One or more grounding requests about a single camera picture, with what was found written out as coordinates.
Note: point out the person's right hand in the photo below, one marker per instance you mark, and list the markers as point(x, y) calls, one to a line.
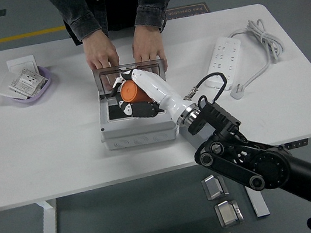
point(100, 51)

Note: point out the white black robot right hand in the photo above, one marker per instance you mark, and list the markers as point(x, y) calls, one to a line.
point(157, 89)

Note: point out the person's left hand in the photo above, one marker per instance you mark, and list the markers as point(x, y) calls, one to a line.
point(148, 46)

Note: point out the orange cylinder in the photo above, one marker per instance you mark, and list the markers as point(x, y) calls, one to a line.
point(134, 91)

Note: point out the grey junction box with lid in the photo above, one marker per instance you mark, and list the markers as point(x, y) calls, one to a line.
point(137, 131)

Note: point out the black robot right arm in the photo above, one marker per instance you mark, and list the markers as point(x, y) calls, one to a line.
point(239, 162)

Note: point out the person's right forearm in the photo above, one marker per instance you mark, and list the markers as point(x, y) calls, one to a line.
point(80, 13)

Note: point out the person's left forearm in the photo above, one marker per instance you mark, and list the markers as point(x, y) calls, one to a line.
point(155, 1)

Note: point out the grey cube with round hole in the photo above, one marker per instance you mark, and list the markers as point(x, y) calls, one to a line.
point(184, 136)

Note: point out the person's torso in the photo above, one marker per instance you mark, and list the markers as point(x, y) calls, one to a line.
point(117, 4)

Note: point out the dark floor sign with text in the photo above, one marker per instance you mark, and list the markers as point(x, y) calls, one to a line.
point(189, 10)

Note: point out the purple plastic tray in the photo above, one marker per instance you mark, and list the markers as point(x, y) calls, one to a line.
point(44, 94)

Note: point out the white flat cover plate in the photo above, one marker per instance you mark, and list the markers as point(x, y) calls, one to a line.
point(3, 92)

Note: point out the black table control panel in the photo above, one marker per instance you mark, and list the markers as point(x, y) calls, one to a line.
point(297, 144)

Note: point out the plain white switch plate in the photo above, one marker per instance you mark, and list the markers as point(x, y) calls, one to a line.
point(21, 63)

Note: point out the white wall socket panel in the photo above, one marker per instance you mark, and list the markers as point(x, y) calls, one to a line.
point(24, 81)

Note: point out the metal floor bracket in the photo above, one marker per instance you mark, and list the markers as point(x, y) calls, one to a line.
point(214, 187)
point(228, 213)

